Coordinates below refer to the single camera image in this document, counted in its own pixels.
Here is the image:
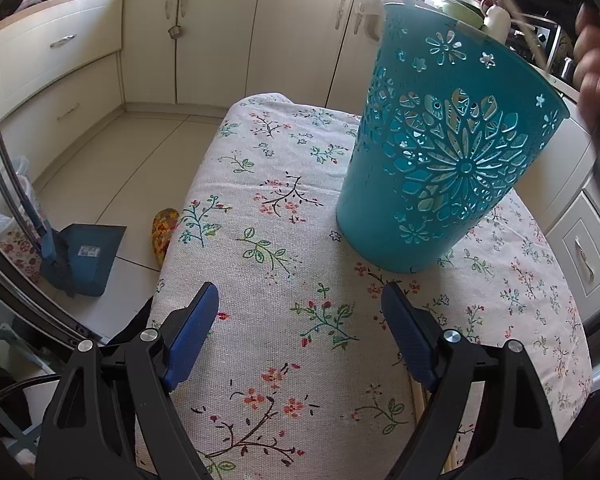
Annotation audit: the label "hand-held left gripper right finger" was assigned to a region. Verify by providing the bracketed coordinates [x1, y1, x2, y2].
[381, 281, 564, 480]

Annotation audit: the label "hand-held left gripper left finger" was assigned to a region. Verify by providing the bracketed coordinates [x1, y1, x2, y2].
[35, 282, 220, 480]

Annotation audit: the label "bundle of wooden chopsticks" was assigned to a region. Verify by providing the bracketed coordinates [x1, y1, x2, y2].
[411, 384, 457, 477]

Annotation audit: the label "pale wooden chopstick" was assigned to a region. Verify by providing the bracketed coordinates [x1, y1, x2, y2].
[495, 0, 552, 72]

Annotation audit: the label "turquoise perforated plastic basket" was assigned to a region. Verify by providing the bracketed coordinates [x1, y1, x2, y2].
[335, 2, 574, 275]

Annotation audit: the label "white plastic jug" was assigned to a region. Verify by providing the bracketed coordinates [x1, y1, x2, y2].
[481, 0, 512, 44]

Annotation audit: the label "green bowl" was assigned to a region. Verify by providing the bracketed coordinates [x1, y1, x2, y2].
[441, 0, 487, 29]

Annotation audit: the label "person's leg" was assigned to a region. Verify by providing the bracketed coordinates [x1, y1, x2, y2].
[105, 301, 155, 347]

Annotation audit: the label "black countertop oven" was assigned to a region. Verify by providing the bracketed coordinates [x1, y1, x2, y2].
[509, 14, 562, 62]

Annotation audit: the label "yellow floral slipper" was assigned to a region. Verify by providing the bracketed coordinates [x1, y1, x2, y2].
[150, 207, 181, 267]

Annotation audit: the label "blue dustpan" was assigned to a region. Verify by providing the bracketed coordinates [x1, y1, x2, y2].
[16, 179, 129, 299]

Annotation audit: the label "white hanging plastic bag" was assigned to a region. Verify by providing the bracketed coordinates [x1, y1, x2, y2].
[351, 0, 387, 42]

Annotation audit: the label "floral tablecloth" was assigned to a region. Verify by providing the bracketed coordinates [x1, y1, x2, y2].
[132, 92, 595, 480]

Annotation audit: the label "clear plastic bag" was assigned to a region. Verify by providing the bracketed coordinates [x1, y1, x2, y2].
[0, 156, 43, 287]

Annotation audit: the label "white lower cabinets with doors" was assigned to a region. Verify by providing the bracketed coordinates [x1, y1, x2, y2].
[121, 0, 387, 112]

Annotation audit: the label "white drawer cabinet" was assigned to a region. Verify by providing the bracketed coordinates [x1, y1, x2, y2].
[0, 0, 127, 183]

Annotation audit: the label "white drawer unit silver handles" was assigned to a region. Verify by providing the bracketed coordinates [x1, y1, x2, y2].
[544, 180, 600, 328]

